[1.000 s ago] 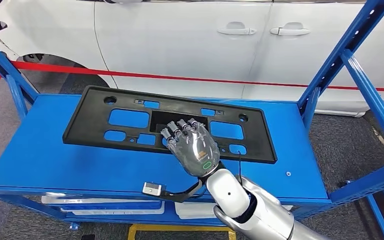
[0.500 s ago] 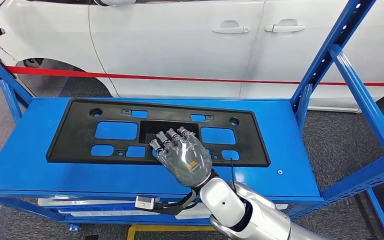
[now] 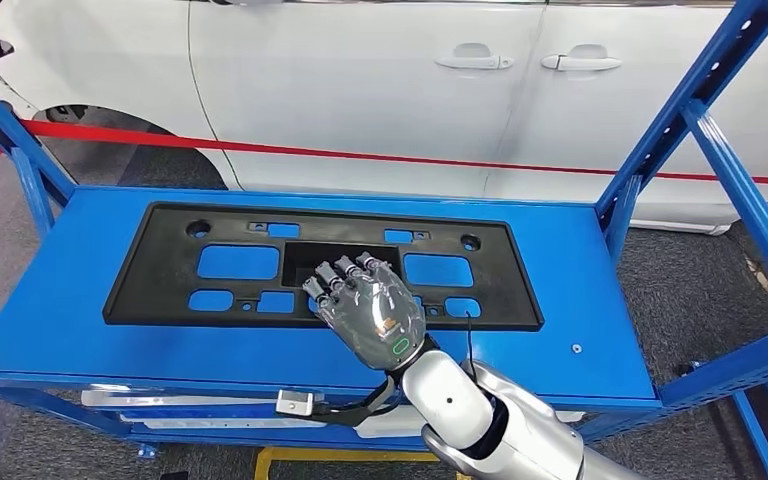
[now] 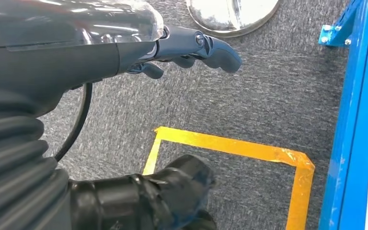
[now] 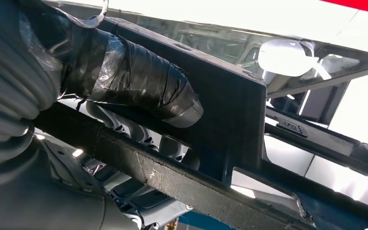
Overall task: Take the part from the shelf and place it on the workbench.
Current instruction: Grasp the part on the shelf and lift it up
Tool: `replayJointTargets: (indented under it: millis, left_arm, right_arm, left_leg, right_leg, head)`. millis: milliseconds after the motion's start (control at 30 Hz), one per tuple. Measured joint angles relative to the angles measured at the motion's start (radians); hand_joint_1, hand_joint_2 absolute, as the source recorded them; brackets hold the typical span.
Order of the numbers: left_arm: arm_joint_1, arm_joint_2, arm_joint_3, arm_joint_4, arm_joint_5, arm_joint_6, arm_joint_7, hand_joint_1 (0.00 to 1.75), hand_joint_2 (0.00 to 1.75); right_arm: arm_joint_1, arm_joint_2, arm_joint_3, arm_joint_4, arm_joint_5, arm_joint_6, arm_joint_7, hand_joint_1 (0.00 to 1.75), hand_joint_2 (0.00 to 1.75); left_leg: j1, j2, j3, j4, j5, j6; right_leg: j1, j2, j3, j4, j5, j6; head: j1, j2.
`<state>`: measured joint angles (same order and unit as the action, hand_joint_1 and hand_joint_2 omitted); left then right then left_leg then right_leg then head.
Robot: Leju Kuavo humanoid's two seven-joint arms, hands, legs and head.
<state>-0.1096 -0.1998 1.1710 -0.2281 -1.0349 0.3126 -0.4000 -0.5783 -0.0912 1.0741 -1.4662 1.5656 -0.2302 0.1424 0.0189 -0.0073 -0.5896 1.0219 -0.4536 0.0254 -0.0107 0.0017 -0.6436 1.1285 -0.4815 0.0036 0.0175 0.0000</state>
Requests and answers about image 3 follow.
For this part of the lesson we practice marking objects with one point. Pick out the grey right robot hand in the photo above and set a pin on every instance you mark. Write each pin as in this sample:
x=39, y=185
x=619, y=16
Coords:
x=377, y=318

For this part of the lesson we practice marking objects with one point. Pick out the black plastic panel part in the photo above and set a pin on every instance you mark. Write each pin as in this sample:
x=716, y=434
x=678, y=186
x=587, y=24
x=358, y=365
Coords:
x=159, y=265

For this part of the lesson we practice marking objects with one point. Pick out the yellow floor tape square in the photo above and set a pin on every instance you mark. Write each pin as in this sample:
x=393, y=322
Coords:
x=357, y=455

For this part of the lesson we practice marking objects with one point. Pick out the blue storage bin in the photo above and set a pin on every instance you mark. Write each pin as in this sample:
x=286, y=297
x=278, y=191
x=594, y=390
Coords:
x=192, y=413

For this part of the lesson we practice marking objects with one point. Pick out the white car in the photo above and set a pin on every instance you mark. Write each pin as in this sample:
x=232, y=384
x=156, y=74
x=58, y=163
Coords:
x=357, y=99

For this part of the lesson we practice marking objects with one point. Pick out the clear white storage bin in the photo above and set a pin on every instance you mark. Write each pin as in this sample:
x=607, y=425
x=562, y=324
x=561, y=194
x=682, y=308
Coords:
x=159, y=399

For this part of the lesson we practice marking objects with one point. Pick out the black car tyre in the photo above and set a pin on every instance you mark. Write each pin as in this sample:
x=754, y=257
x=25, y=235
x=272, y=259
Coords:
x=159, y=169

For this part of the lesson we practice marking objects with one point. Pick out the black camera bracket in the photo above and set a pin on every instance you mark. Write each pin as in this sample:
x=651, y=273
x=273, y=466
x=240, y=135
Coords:
x=351, y=416

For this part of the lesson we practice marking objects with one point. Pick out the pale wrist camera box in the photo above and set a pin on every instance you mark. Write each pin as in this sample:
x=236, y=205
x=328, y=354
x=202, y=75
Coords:
x=294, y=403

